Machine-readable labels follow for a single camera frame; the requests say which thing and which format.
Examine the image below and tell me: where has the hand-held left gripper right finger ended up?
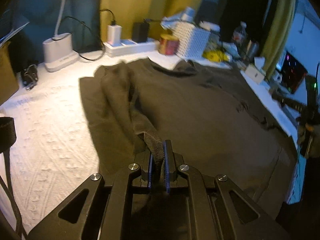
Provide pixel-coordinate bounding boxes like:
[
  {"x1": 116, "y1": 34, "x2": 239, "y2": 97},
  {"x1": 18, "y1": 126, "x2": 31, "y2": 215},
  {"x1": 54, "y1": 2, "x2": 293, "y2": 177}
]
[{"x1": 162, "y1": 139, "x2": 290, "y2": 240}]

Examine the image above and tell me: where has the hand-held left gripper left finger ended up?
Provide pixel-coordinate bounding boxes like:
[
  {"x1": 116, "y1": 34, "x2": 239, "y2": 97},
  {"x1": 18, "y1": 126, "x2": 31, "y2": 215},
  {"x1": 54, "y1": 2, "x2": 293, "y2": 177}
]
[{"x1": 27, "y1": 152, "x2": 154, "y2": 240}]

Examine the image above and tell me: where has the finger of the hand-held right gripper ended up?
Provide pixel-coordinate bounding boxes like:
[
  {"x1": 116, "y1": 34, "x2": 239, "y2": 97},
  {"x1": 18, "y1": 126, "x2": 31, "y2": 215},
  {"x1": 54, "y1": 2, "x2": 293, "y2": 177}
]
[{"x1": 271, "y1": 91, "x2": 308, "y2": 114}]

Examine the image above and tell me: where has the olive green sweatshirt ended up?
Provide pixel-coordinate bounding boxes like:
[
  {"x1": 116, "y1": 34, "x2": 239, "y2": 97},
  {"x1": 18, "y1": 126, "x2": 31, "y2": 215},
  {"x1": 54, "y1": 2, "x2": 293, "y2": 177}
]
[{"x1": 79, "y1": 57, "x2": 299, "y2": 220}]

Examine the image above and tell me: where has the computer screen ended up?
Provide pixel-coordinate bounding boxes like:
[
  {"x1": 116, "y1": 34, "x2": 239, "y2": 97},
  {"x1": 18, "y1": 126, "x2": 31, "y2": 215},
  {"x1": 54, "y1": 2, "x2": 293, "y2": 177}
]
[{"x1": 281, "y1": 51, "x2": 308, "y2": 94}]

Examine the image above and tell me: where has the tissue box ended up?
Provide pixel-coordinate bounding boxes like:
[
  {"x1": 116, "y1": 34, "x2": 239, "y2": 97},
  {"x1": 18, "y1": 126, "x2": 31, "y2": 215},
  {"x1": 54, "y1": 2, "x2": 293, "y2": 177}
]
[{"x1": 245, "y1": 64, "x2": 266, "y2": 83}]

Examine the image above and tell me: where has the steel thermos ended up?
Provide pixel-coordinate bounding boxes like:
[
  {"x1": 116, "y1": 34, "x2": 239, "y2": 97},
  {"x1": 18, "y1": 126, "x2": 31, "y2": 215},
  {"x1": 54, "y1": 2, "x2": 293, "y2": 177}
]
[{"x1": 246, "y1": 40, "x2": 259, "y2": 58}]

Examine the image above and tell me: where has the yellow curtain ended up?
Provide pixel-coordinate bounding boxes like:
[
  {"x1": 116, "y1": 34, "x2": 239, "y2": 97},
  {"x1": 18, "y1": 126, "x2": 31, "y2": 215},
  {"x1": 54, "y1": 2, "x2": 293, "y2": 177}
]
[
  {"x1": 100, "y1": 0, "x2": 210, "y2": 39},
  {"x1": 260, "y1": 0, "x2": 297, "y2": 73}
]

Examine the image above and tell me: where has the clear plastic bottle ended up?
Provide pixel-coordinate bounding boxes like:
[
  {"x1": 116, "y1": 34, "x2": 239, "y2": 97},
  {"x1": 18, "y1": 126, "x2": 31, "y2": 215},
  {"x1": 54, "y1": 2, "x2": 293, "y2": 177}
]
[{"x1": 234, "y1": 22, "x2": 247, "y2": 43}]

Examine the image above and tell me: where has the yellow snack packet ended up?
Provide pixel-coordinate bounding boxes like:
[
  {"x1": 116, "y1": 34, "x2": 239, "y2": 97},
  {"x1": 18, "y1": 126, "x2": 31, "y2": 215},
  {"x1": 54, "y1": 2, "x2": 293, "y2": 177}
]
[{"x1": 202, "y1": 49, "x2": 229, "y2": 63}]

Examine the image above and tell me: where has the white perforated box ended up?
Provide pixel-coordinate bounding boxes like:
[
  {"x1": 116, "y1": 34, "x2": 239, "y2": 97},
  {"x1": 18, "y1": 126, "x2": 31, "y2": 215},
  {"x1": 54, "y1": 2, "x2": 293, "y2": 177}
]
[{"x1": 172, "y1": 22, "x2": 211, "y2": 59}]

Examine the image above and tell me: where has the white power strip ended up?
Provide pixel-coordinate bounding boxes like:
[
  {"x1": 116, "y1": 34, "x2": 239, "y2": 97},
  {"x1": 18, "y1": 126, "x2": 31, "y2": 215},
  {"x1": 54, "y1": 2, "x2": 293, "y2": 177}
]
[{"x1": 103, "y1": 38, "x2": 160, "y2": 57}]

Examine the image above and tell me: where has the red yellow can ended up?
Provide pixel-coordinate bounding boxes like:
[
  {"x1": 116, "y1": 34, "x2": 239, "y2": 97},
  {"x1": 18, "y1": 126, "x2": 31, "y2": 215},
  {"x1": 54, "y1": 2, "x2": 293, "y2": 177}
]
[{"x1": 159, "y1": 34, "x2": 180, "y2": 55}]

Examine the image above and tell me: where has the black charger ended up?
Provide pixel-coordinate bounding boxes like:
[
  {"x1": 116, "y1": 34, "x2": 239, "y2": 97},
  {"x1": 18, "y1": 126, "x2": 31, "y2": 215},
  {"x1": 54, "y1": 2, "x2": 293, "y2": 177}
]
[{"x1": 132, "y1": 22, "x2": 150, "y2": 43}]

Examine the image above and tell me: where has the white charger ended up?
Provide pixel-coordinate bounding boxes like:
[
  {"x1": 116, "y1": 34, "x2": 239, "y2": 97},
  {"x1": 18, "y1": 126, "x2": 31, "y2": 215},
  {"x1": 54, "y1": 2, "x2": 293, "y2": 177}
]
[{"x1": 107, "y1": 25, "x2": 122, "y2": 46}]

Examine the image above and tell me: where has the white desk lamp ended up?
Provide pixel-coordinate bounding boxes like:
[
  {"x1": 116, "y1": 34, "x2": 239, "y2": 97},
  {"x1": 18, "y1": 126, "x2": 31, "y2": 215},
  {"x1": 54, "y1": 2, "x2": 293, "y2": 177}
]
[{"x1": 42, "y1": 0, "x2": 80, "y2": 72}]

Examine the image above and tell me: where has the cardboard box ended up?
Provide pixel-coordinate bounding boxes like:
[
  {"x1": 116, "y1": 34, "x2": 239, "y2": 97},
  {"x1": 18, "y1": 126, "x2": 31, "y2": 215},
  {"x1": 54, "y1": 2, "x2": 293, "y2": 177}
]
[{"x1": 0, "y1": 41, "x2": 20, "y2": 105}]

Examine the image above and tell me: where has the teal curtain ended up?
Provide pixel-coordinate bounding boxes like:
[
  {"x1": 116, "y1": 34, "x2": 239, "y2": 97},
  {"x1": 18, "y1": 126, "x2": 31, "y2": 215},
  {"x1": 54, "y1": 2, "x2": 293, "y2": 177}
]
[{"x1": 15, "y1": 0, "x2": 103, "y2": 63}]

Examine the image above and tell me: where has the black lamp cable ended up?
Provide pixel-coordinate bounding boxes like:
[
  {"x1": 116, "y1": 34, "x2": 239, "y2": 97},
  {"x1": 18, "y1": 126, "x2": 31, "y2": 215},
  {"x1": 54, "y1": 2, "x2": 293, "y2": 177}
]
[{"x1": 52, "y1": 9, "x2": 117, "y2": 62}]

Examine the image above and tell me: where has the black braided cable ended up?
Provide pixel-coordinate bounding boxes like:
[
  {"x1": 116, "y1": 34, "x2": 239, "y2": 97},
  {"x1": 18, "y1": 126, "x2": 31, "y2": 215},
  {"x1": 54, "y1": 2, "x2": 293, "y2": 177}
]
[{"x1": 0, "y1": 152, "x2": 27, "y2": 238}]

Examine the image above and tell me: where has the black cable bundle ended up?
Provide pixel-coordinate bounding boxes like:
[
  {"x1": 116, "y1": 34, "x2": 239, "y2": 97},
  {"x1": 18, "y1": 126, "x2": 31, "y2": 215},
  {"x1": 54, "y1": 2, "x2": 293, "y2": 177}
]
[{"x1": 20, "y1": 64, "x2": 39, "y2": 90}]

